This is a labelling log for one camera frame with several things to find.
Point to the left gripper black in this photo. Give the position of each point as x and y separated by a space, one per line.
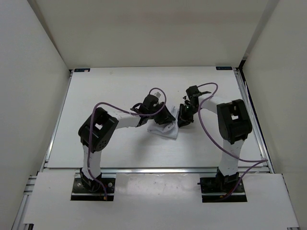
166 116

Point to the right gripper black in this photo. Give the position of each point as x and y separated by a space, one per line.
183 120

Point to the white fabric skirt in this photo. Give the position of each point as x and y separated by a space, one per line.
167 130

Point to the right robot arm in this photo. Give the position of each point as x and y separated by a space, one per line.
234 127

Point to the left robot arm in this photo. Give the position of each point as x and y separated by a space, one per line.
98 129

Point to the white front cover board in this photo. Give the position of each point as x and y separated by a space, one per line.
160 202

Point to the left blue label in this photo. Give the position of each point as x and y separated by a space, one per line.
82 70

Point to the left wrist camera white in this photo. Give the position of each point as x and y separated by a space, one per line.
157 93

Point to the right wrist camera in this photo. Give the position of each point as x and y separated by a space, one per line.
202 93

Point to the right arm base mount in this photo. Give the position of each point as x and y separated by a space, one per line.
218 189

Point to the right aluminium side rail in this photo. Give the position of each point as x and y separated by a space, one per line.
242 85

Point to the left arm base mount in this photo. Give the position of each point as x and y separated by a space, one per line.
82 191

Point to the aluminium front rail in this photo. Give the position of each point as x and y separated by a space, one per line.
262 169

